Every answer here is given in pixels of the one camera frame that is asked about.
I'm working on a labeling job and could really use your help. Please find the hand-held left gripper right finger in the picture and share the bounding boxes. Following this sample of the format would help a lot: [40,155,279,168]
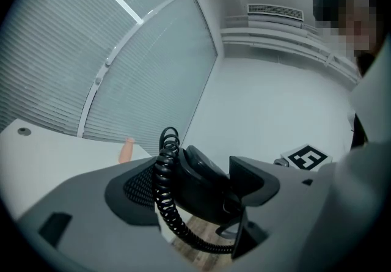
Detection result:
[195,141,386,272]

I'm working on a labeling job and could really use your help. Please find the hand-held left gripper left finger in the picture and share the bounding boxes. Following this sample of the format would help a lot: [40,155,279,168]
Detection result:
[14,156,196,272]

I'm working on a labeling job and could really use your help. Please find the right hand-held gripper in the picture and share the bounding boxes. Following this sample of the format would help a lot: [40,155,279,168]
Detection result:
[273,143,334,172]

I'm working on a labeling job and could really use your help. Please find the black handheld device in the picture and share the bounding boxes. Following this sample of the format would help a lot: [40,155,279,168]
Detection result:
[152,126,248,256]

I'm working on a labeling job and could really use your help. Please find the white desk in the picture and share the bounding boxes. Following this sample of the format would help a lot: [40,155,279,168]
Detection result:
[0,117,155,219]

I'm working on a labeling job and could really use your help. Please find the orange cup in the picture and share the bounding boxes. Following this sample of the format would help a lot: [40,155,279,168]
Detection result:
[118,137,136,165]

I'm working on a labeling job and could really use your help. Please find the person's head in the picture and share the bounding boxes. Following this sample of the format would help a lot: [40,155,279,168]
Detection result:
[314,0,382,78]

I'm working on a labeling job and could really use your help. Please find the white air vent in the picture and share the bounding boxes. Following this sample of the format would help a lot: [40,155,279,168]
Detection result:
[246,3,305,29]

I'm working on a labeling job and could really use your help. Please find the grey window blinds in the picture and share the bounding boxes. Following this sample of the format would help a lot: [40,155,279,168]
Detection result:
[0,0,218,143]

